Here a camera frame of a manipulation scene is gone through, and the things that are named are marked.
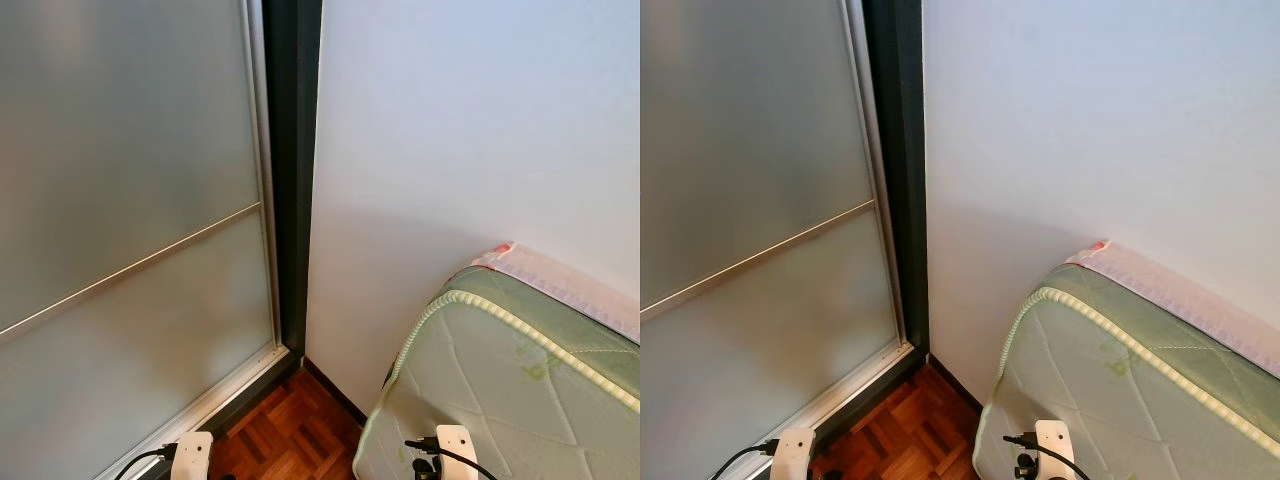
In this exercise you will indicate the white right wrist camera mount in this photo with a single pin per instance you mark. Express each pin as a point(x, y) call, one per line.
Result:
point(1055, 445)
point(458, 450)

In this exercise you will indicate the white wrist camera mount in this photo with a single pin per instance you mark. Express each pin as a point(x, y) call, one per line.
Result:
point(1055, 445)
point(192, 455)
point(458, 450)
point(797, 455)

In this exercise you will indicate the frosted glass sliding door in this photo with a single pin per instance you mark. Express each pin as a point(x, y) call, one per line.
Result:
point(120, 150)
point(750, 150)

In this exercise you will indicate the dark wardrobe door frame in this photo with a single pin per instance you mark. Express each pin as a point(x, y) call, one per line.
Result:
point(295, 150)
point(900, 150)

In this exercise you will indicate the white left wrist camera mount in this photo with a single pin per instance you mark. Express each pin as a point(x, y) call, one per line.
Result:
point(192, 455)
point(797, 455)

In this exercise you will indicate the dark wooden skirting board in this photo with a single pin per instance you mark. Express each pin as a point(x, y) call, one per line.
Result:
point(335, 392)
point(955, 382)

